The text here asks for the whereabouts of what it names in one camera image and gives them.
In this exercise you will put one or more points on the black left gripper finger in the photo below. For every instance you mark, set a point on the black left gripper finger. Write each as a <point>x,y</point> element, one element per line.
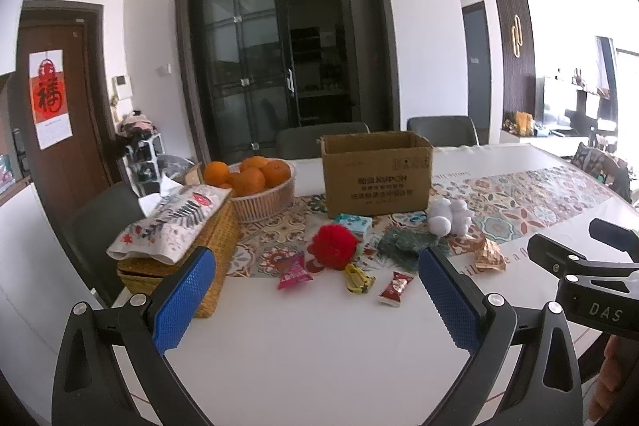
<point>561,261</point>
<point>619,238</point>

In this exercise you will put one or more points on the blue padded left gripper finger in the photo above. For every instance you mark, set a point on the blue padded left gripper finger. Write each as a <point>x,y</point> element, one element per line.
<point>544,387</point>
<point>89,388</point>

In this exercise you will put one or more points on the gold crinkled wrapper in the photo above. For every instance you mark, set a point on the gold crinkled wrapper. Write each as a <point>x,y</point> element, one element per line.
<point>488,256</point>

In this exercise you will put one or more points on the red candy packet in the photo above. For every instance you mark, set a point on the red candy packet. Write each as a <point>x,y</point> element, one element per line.
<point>393,292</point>

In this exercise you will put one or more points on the dark green knitted cloth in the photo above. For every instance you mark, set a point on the dark green knitted cloth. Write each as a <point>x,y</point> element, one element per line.
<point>402,247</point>

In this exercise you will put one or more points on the white plush toy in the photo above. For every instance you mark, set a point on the white plush toy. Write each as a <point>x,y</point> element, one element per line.
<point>449,217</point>

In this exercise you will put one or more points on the yellow carabiner toy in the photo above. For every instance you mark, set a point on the yellow carabiner toy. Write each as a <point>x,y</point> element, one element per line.
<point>357,281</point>

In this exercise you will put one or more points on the teal cartoon tissue pack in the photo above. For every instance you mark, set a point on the teal cartoon tissue pack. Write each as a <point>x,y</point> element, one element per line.
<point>358,225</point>

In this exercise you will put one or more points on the red fluffy pompom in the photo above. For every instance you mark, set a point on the red fluffy pompom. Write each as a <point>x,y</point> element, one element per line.
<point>334,246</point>

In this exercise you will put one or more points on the pink snack packet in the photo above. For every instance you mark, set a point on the pink snack packet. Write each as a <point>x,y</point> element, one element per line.
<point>292,272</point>

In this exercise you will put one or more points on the person's right hand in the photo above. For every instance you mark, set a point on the person's right hand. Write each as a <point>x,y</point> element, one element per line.
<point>612,377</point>

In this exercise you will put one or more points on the floral fabric cover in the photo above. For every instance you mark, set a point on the floral fabric cover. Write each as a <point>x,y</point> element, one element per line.
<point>170,230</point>

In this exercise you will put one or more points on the dark chair near left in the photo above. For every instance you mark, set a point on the dark chair near left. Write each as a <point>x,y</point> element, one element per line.
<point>92,230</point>

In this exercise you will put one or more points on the dark grey chair right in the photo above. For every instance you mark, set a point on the dark grey chair right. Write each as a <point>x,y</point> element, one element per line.
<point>445,131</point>

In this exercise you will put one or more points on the dark grey chair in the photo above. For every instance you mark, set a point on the dark grey chair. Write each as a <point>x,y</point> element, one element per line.
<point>304,142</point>
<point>445,131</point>

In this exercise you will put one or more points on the brown cardboard box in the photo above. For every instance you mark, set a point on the brown cardboard box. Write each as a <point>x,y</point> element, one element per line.
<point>379,173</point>

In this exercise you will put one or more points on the brown wooden entry door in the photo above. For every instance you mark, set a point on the brown wooden entry door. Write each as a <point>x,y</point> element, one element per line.
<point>71,173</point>

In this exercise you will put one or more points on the white shoe rack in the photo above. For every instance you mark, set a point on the white shoe rack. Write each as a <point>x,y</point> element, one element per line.
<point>142,154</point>

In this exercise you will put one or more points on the orange fruit left outer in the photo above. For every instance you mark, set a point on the orange fruit left outer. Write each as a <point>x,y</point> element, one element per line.
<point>216,173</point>

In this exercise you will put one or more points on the white plastic fruit basket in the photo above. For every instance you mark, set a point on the white plastic fruit basket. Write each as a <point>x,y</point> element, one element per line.
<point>267,204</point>

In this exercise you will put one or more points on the dark grey chair left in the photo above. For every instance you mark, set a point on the dark grey chair left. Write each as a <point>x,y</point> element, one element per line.
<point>304,142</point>

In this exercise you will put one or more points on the orange fruit right top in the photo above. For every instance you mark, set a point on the orange fruit right top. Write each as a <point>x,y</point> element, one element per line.
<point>276,172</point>

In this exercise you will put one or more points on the orange fruit front large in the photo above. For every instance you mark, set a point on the orange fruit front large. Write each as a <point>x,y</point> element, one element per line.
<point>248,182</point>

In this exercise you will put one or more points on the black glass sliding door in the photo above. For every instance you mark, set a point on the black glass sliding door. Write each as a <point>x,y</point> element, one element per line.
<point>254,68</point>

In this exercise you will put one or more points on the dark wall panel with logo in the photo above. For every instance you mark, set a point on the dark wall panel with logo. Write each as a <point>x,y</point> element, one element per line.
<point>518,56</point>

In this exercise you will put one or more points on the red fu wall calendar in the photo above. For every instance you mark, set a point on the red fu wall calendar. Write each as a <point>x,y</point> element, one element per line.
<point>48,97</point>

